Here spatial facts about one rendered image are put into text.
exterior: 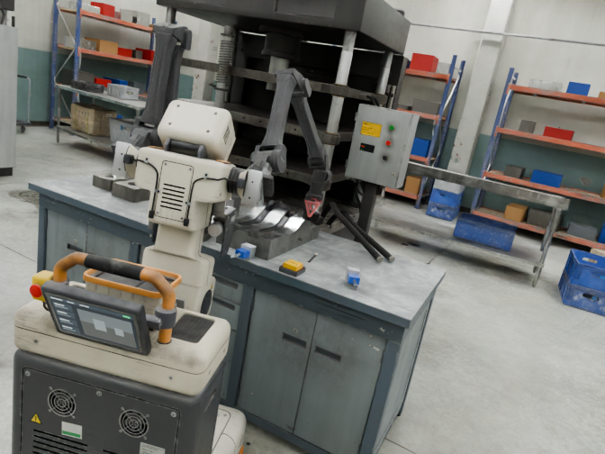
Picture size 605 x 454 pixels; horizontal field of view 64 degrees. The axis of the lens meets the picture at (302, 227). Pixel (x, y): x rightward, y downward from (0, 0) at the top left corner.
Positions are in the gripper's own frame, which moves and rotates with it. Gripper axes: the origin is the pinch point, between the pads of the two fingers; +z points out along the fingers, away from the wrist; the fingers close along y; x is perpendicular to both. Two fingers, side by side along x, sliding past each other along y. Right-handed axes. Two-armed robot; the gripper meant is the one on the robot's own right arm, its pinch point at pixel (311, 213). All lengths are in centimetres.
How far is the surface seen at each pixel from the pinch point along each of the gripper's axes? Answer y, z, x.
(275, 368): -26, 63, -2
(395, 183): 51, -17, -35
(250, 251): -28.7, 15.3, 17.4
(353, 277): -31.7, 14.5, -24.6
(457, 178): 307, -12, -108
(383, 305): -42, 19, -38
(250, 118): 70, -33, 54
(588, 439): 41, 92, -166
